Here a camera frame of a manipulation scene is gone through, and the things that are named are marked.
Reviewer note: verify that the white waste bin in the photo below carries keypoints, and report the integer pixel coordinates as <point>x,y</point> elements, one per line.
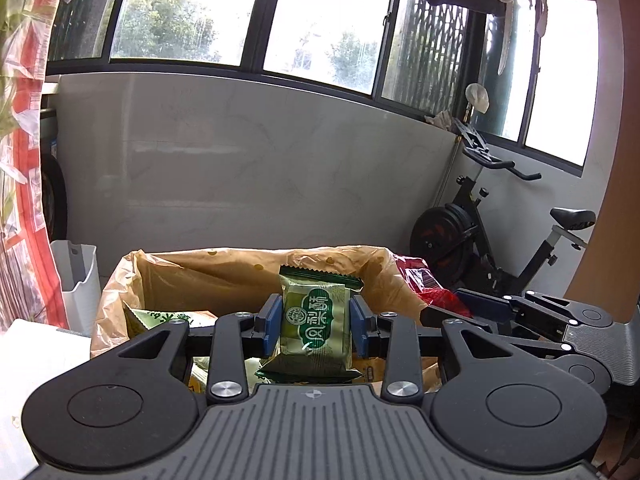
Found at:
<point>79,274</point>

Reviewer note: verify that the red snack packet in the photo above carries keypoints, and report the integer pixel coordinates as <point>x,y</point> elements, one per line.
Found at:
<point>421,281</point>

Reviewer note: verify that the green pineapple cake packet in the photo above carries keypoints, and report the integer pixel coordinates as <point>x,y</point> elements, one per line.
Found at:
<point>315,343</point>

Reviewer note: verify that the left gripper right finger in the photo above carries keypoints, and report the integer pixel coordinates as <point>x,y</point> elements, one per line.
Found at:
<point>393,338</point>

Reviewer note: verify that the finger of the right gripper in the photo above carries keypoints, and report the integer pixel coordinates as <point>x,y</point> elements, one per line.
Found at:
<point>433,318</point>
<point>491,308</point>

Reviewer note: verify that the cardboard box with plastic liner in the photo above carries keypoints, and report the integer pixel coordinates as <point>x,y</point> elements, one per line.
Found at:
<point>228,280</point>

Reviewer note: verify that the red floral curtain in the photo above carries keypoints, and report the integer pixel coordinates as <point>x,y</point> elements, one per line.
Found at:
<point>30,286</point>

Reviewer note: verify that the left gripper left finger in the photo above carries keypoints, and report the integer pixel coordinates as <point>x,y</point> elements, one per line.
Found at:
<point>237,337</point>

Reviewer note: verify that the green snack packet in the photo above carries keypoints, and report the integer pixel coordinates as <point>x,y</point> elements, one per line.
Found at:
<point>139,321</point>

